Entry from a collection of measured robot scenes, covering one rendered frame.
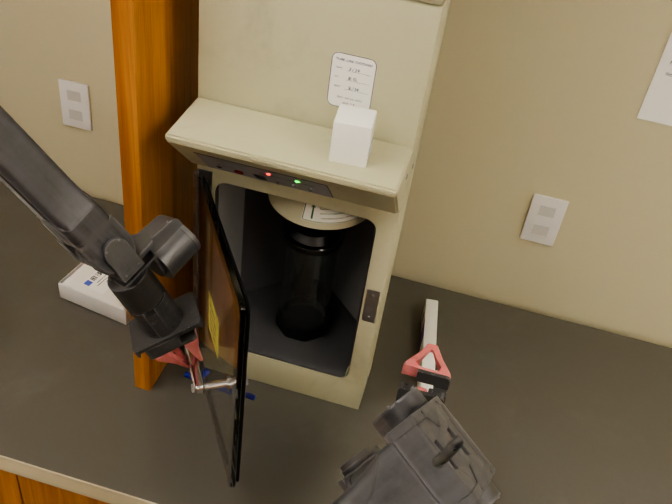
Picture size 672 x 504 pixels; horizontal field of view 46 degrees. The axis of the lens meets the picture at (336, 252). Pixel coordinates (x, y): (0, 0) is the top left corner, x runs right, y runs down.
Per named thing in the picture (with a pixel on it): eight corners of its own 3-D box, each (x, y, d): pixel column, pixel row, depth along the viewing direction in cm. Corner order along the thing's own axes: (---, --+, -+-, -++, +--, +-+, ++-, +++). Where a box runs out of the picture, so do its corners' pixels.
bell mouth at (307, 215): (286, 158, 139) (289, 131, 136) (383, 182, 137) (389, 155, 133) (253, 214, 126) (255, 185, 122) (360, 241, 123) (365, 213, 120)
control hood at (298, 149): (195, 154, 120) (196, 95, 114) (402, 205, 116) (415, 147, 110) (164, 194, 111) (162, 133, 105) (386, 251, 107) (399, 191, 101)
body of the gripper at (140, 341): (134, 328, 113) (108, 297, 108) (198, 298, 113) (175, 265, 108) (139, 361, 109) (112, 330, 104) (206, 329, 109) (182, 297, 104)
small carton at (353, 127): (334, 142, 108) (340, 103, 104) (370, 149, 108) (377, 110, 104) (328, 161, 104) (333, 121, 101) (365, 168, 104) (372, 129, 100)
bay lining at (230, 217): (255, 259, 163) (266, 109, 141) (376, 291, 160) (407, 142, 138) (211, 339, 144) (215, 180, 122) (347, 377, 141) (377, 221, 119)
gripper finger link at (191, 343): (167, 355, 119) (137, 318, 113) (210, 335, 119) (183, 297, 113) (174, 389, 114) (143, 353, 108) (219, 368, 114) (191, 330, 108)
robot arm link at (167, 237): (67, 240, 101) (99, 252, 95) (129, 180, 106) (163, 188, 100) (121, 300, 108) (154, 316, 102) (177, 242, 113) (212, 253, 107)
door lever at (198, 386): (217, 347, 120) (218, 335, 119) (230, 395, 113) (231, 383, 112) (182, 353, 119) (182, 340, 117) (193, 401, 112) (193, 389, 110)
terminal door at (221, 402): (200, 351, 145) (202, 170, 120) (234, 491, 124) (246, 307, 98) (195, 351, 145) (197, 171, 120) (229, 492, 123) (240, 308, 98)
